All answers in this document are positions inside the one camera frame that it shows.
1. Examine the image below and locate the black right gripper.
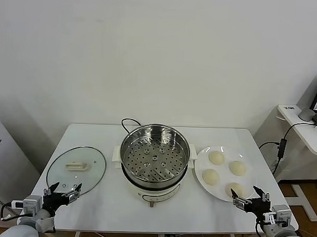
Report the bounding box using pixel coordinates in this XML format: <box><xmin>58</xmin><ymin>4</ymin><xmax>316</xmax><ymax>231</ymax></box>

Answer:
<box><xmin>230</xmin><ymin>185</ymin><xmax>273</xmax><ymax>222</ymax></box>

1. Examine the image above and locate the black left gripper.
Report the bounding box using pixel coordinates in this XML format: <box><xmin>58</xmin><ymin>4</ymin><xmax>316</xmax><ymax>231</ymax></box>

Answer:
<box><xmin>42</xmin><ymin>181</ymin><xmax>83</xmax><ymax>216</ymax></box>

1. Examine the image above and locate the white steamed baozi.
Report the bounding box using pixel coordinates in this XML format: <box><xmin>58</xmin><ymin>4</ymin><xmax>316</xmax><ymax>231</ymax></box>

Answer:
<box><xmin>224</xmin><ymin>182</ymin><xmax>247</xmax><ymax>199</ymax></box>
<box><xmin>208</xmin><ymin>150</ymin><xmax>225</xmax><ymax>165</ymax></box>
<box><xmin>201</xmin><ymin>168</ymin><xmax>221</xmax><ymax>186</ymax></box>
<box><xmin>229</xmin><ymin>160</ymin><xmax>248</xmax><ymax>177</ymax></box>

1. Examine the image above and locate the glass lid with white handle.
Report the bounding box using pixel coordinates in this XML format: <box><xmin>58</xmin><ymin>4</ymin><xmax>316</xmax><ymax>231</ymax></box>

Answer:
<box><xmin>45</xmin><ymin>145</ymin><xmax>107</xmax><ymax>200</ymax></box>

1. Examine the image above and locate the stainless steel steamer basket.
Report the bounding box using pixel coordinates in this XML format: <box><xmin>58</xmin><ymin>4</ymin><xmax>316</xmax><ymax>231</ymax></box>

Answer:
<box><xmin>111</xmin><ymin>123</ymin><xmax>199</xmax><ymax>186</ymax></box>

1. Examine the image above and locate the white round plate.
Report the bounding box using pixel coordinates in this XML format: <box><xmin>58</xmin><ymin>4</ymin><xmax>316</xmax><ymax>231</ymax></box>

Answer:
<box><xmin>193</xmin><ymin>145</ymin><xmax>259</xmax><ymax>204</ymax></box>

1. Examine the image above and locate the white side desk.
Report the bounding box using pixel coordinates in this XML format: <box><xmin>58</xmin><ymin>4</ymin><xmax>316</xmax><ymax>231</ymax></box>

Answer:
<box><xmin>271</xmin><ymin>103</ymin><xmax>317</xmax><ymax>222</ymax></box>

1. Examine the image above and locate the white electric cooker base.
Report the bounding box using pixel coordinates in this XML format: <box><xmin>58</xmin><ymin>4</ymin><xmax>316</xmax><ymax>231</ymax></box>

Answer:
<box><xmin>111</xmin><ymin>157</ymin><xmax>197</xmax><ymax>210</ymax></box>

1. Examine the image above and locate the grey cylinder speaker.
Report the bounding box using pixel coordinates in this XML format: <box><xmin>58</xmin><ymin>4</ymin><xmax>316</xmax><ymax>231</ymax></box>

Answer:
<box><xmin>298</xmin><ymin>107</ymin><xmax>315</xmax><ymax>121</ymax></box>

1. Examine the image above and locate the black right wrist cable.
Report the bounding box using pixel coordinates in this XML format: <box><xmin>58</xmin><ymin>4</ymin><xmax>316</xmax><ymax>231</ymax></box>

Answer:
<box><xmin>254</xmin><ymin>220</ymin><xmax>265</xmax><ymax>237</ymax></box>

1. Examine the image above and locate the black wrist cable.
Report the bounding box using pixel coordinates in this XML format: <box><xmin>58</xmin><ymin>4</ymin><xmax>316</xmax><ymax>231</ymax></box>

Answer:
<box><xmin>0</xmin><ymin>202</ymin><xmax>23</xmax><ymax>222</ymax></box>
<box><xmin>254</xmin><ymin>220</ymin><xmax>265</xmax><ymax>237</ymax></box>

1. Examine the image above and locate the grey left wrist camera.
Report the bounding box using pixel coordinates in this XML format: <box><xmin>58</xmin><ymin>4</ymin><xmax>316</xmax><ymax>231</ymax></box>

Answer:
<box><xmin>11</xmin><ymin>194</ymin><xmax>44</xmax><ymax>214</ymax></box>

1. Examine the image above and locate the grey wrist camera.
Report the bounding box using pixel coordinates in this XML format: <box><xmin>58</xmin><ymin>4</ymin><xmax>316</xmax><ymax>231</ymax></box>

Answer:
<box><xmin>265</xmin><ymin>204</ymin><xmax>294</xmax><ymax>227</ymax></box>
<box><xmin>11</xmin><ymin>194</ymin><xmax>44</xmax><ymax>214</ymax></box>

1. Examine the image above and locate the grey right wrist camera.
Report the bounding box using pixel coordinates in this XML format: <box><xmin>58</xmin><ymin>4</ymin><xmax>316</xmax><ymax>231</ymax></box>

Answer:
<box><xmin>265</xmin><ymin>204</ymin><xmax>294</xmax><ymax>227</ymax></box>

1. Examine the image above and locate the black laptop charger cable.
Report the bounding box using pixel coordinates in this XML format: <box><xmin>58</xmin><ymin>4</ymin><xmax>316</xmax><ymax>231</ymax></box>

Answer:
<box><xmin>257</xmin><ymin>121</ymin><xmax>317</xmax><ymax>183</ymax></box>

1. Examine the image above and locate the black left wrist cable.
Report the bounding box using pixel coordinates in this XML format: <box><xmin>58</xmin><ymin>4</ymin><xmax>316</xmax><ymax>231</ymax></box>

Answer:
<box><xmin>0</xmin><ymin>202</ymin><xmax>23</xmax><ymax>222</ymax></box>

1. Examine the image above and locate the black cooker power cord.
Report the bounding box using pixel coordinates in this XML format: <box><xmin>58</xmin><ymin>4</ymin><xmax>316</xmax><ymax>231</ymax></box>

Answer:
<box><xmin>120</xmin><ymin>118</ymin><xmax>142</xmax><ymax>136</ymax></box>

